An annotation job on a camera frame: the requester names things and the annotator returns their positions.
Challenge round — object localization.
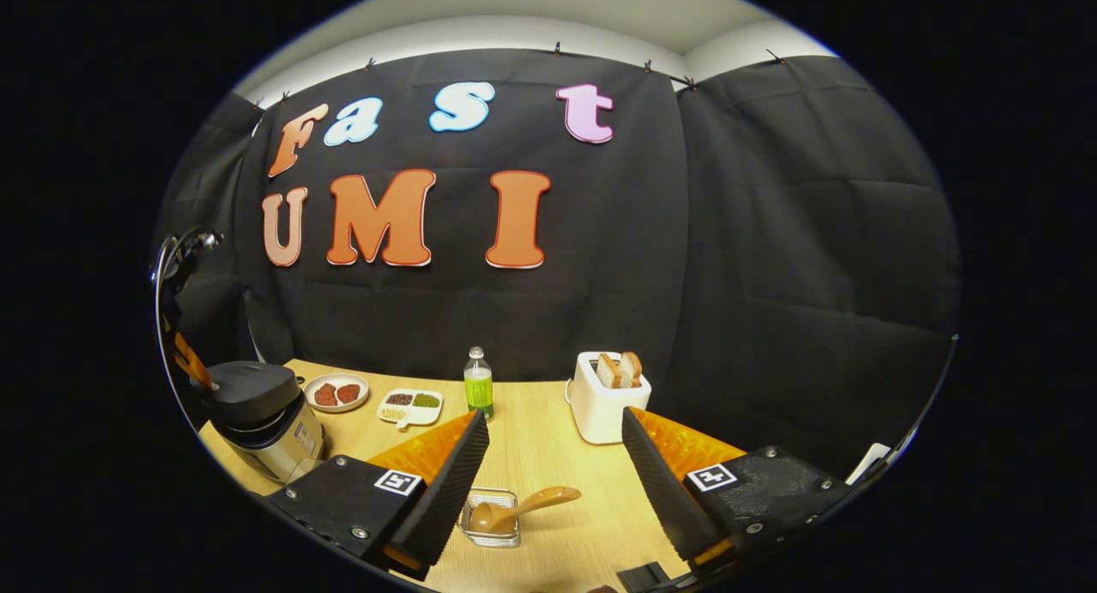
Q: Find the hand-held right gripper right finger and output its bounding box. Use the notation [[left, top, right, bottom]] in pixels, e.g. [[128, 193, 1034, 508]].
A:
[[621, 406, 854, 575]]

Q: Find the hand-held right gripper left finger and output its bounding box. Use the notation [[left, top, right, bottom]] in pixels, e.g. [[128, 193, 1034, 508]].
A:
[[266, 410, 491, 581]]

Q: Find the metal wire chopstick holder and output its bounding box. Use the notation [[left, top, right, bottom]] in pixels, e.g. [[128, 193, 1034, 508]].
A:
[[460, 488, 521, 548]]

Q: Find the wooden spoon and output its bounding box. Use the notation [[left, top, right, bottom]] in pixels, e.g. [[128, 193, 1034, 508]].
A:
[[469, 486, 582, 536]]

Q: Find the black silver rice cooker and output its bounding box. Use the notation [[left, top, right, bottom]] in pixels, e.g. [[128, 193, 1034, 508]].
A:
[[199, 361, 327, 484]]

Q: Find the white divided bean dish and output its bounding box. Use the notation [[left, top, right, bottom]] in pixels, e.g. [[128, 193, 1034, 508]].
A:
[[377, 389, 444, 429]]

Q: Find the white toaster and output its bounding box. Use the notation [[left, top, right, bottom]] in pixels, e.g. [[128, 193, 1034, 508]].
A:
[[566, 350, 652, 445]]

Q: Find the green drink bottle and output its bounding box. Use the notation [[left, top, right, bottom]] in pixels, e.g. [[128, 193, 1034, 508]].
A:
[[464, 346, 495, 421]]

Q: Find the white round plate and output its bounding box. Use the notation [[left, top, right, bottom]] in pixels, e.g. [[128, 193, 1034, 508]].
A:
[[303, 373, 370, 414]]

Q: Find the white flat object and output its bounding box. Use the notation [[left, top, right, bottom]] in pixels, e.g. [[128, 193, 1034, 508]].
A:
[[847, 443, 892, 487]]

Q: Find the row of small cloth clips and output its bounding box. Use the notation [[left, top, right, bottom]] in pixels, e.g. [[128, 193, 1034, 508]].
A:
[[254, 40, 785, 107]]

